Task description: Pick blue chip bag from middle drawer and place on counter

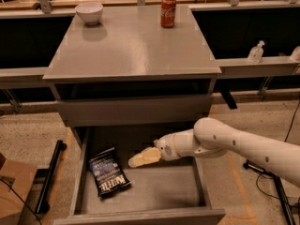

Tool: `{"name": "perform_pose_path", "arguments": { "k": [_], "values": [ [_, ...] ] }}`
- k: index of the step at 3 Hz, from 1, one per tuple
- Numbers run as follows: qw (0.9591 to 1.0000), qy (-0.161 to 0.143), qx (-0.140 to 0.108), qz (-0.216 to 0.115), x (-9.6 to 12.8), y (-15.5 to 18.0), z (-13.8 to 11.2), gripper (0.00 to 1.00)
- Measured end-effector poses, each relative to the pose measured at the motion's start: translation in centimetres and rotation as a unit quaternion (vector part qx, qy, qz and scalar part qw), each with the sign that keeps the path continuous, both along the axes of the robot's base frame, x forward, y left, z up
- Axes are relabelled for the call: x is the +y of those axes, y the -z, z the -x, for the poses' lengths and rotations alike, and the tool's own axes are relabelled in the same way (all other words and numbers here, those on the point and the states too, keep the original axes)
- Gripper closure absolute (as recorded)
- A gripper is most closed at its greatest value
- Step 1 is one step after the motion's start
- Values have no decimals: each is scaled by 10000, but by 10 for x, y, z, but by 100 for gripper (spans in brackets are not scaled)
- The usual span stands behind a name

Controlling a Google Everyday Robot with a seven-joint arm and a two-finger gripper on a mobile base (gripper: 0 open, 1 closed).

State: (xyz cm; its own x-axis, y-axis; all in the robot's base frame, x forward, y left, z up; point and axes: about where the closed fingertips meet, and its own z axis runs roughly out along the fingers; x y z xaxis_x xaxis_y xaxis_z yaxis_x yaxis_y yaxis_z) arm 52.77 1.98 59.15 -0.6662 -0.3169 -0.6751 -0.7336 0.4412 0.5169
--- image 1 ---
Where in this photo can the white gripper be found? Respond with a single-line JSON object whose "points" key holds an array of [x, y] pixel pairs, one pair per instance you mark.
{"points": [[165, 147]]}

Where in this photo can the blue Kettle chip bag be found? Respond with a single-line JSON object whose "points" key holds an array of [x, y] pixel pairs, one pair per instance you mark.
{"points": [[107, 172]]}

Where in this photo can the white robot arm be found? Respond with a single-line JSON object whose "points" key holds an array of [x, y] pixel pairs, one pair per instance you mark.
{"points": [[211, 138]]}

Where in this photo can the open grey middle drawer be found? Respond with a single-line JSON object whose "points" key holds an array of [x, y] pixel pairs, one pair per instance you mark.
{"points": [[164, 193]]}

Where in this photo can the closed grey top drawer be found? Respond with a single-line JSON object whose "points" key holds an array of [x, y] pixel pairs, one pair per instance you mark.
{"points": [[133, 110]]}

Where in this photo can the grey drawer cabinet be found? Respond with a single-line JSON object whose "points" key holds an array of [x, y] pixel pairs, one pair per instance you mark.
{"points": [[132, 38]]}

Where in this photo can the black stand base right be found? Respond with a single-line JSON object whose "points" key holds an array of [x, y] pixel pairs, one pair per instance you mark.
{"points": [[281, 195]]}

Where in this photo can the black bar stand left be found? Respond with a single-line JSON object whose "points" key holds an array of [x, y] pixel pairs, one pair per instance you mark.
{"points": [[43, 206]]}

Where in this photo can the brown cardboard box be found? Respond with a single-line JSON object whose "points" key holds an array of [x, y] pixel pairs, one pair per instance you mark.
{"points": [[17, 180]]}

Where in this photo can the red Coca-Cola can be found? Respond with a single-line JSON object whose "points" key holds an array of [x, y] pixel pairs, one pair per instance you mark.
{"points": [[167, 16]]}

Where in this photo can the white ceramic bowl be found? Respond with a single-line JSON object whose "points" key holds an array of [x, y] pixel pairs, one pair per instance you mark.
{"points": [[90, 12]]}

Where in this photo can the grey metal rail shelf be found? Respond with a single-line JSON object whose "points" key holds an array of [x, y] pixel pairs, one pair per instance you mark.
{"points": [[35, 77]]}

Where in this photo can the white object on rail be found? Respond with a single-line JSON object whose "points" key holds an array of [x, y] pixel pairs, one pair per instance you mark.
{"points": [[295, 56]]}

